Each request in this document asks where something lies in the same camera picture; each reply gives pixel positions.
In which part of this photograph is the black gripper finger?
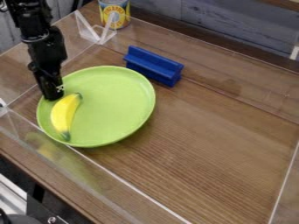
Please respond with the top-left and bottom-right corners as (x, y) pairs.
(38, 75), (64, 101)

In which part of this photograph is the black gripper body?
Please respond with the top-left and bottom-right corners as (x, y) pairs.
(22, 26), (68, 77)

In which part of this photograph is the yellow toy banana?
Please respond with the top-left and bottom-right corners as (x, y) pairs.
(50, 93), (82, 141)

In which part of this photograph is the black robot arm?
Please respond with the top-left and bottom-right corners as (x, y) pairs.
(0, 0), (68, 101)

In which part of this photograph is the yellow labelled tin can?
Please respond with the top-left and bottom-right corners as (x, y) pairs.
(97, 0), (131, 30)

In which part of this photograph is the blue plastic block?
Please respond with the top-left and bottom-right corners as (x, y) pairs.
(124, 45), (183, 87)

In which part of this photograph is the clear acrylic corner bracket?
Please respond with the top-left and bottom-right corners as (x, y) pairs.
(74, 10), (117, 46)

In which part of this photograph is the clear acrylic enclosure wall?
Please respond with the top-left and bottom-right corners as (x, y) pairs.
(0, 14), (299, 224)

